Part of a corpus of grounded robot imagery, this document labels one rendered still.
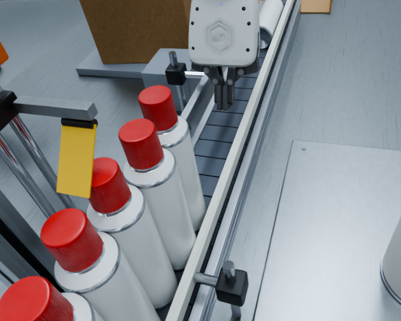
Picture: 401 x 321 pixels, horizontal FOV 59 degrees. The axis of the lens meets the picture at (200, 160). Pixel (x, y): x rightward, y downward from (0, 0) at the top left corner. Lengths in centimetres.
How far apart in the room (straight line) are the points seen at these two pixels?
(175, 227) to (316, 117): 41
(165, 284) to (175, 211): 8
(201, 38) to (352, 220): 32
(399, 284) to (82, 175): 32
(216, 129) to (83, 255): 40
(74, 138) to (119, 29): 63
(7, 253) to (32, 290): 17
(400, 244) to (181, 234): 22
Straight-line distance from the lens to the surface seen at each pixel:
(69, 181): 29
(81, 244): 26
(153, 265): 36
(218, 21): 53
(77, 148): 28
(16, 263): 43
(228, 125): 62
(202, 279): 41
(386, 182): 54
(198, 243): 43
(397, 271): 42
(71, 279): 29
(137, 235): 32
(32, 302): 24
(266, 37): 82
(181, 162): 38
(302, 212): 49
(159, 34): 86
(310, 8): 112
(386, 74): 85
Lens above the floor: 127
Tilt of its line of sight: 44 degrees down
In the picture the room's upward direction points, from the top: 11 degrees counter-clockwise
